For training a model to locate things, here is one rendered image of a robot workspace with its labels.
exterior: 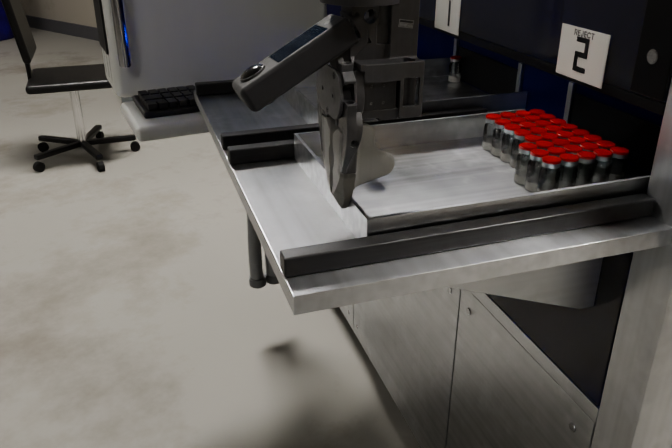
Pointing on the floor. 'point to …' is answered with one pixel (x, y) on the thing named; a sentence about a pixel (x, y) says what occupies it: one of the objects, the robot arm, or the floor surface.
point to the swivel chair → (39, 83)
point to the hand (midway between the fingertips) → (336, 196)
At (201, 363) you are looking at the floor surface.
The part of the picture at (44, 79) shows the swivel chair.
